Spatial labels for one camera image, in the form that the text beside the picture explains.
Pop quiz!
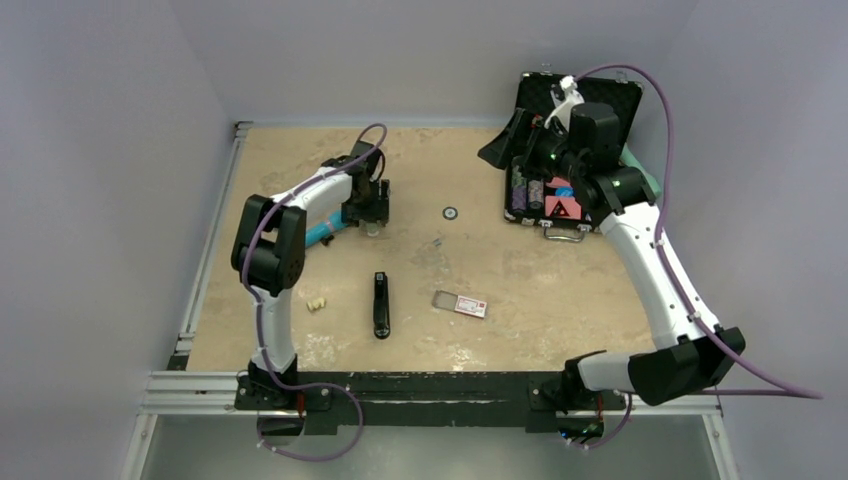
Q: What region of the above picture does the teal cylindrical handle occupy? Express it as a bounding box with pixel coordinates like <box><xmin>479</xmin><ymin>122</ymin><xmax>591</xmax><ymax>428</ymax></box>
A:
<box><xmin>620</xmin><ymin>144</ymin><xmax>663</xmax><ymax>199</ymax></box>

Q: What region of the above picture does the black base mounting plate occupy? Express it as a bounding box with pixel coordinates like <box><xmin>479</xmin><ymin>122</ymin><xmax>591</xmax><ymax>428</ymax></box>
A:
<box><xmin>234</xmin><ymin>370</ymin><xmax>625</xmax><ymax>437</ymax></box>

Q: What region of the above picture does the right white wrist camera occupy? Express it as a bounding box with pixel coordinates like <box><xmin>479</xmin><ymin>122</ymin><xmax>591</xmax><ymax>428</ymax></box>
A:
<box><xmin>544</xmin><ymin>75</ymin><xmax>585</xmax><ymax>132</ymax></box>

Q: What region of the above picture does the black poker chip case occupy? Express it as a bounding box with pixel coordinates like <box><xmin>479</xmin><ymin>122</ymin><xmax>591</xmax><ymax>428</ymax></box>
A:
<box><xmin>502</xmin><ymin>72</ymin><xmax>656</xmax><ymax>234</ymax></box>

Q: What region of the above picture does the black stapler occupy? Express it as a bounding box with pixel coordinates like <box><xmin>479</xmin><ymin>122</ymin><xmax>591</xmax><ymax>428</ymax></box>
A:
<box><xmin>372</xmin><ymin>272</ymin><xmax>391</xmax><ymax>340</ymax></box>

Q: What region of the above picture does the blue cylindrical bottle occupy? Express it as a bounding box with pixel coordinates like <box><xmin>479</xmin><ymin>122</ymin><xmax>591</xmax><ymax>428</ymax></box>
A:
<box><xmin>305</xmin><ymin>210</ymin><xmax>347</xmax><ymax>248</ymax></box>

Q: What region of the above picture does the red white staple box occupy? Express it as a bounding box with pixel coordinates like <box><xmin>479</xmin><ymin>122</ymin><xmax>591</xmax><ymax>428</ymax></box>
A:
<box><xmin>431</xmin><ymin>290</ymin><xmax>488</xmax><ymax>319</ymax></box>

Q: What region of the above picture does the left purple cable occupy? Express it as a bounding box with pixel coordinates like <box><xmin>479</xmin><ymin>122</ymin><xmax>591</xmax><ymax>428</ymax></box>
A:
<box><xmin>239</xmin><ymin>123</ymin><xmax>390</xmax><ymax>464</ymax></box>

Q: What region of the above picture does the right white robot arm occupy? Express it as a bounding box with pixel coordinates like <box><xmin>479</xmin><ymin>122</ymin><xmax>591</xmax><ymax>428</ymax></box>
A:
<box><xmin>478</xmin><ymin>102</ymin><xmax>746</xmax><ymax>409</ymax></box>

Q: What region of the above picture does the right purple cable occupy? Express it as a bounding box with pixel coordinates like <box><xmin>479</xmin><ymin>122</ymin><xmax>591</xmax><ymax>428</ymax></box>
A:
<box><xmin>563</xmin><ymin>63</ymin><xmax>824</xmax><ymax>452</ymax></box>

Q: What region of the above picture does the beige green stapler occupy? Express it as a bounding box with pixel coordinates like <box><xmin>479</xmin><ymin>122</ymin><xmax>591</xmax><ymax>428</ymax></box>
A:
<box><xmin>364</xmin><ymin>222</ymin><xmax>381</xmax><ymax>237</ymax></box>

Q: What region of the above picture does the cream chess knight piece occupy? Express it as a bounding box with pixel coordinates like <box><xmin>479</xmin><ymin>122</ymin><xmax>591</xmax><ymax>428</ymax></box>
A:
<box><xmin>306</xmin><ymin>298</ymin><xmax>326</xmax><ymax>312</ymax></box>

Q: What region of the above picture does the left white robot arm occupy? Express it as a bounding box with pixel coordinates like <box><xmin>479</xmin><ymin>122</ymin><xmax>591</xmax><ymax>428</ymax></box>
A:
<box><xmin>231</xmin><ymin>140</ymin><xmax>390</xmax><ymax>409</ymax></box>

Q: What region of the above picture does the purple cable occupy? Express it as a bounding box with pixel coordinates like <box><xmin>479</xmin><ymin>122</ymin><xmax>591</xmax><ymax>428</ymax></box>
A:
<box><xmin>563</xmin><ymin>63</ymin><xmax>824</xmax><ymax>452</ymax></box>
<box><xmin>239</xmin><ymin>123</ymin><xmax>390</xmax><ymax>464</ymax></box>

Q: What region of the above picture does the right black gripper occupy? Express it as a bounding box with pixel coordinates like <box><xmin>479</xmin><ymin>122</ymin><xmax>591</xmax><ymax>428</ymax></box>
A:
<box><xmin>479</xmin><ymin>107</ymin><xmax>586</xmax><ymax>184</ymax></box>

